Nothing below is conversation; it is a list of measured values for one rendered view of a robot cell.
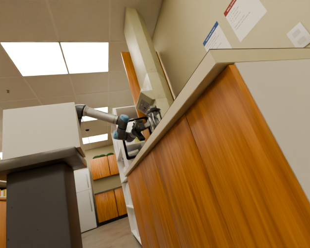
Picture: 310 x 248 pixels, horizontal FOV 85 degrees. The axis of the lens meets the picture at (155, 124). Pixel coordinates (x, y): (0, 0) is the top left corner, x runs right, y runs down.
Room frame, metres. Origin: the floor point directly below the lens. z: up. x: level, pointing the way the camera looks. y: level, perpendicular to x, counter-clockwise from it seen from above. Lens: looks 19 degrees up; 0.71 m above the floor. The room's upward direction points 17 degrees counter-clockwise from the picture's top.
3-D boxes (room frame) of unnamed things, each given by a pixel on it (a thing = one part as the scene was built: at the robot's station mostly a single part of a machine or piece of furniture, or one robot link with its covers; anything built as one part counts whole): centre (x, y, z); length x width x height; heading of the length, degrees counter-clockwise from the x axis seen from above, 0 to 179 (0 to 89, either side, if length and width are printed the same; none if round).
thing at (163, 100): (1.58, -0.13, 1.33); 0.32 x 0.25 x 0.77; 21
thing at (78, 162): (0.75, 0.54, 0.92); 0.32 x 0.32 x 0.04; 19
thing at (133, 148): (1.64, 0.21, 1.19); 0.30 x 0.01 x 0.40; 102
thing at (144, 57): (1.58, -0.13, 2.18); 0.32 x 0.25 x 0.93; 21
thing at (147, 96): (1.51, 0.04, 1.46); 0.32 x 0.11 x 0.10; 21
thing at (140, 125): (1.29, 0.14, 1.16); 0.12 x 0.08 x 0.09; 36
